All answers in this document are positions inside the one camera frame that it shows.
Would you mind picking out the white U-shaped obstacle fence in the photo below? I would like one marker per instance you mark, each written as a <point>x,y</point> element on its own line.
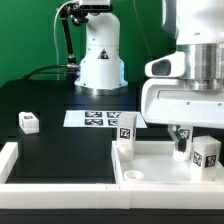
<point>102,196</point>

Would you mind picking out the fiducial marker sheet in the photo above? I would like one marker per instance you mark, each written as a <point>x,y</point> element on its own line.
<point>91,118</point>

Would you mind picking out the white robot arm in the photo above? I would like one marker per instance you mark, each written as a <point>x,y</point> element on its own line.
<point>197,26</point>

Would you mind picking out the white square table top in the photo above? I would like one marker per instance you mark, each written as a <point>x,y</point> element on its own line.
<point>153,163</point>

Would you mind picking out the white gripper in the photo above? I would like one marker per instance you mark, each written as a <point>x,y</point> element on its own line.
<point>169,101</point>

